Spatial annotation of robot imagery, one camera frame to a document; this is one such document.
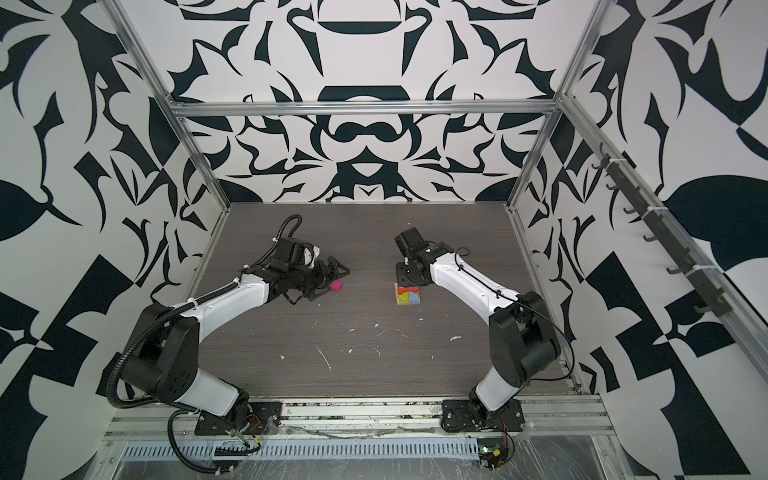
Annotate natural wood long block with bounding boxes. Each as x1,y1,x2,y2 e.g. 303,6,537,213
394,283,421,306

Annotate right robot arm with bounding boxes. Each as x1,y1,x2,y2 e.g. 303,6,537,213
395,228,562,431

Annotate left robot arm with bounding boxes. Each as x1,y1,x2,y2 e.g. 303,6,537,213
105,237,350,418

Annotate green circuit board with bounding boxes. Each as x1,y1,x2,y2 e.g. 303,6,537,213
479,436,516,470

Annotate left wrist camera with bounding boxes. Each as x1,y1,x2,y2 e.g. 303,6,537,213
303,245,320,268

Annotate left arm black hose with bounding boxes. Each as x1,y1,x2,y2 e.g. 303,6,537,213
106,214,304,475

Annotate white slotted cable duct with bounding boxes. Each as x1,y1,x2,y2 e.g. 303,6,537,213
119,437,481,462

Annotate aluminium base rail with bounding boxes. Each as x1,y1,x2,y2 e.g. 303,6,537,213
104,395,615,441

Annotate black wall hook rack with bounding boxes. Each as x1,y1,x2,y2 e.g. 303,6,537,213
594,147,734,317

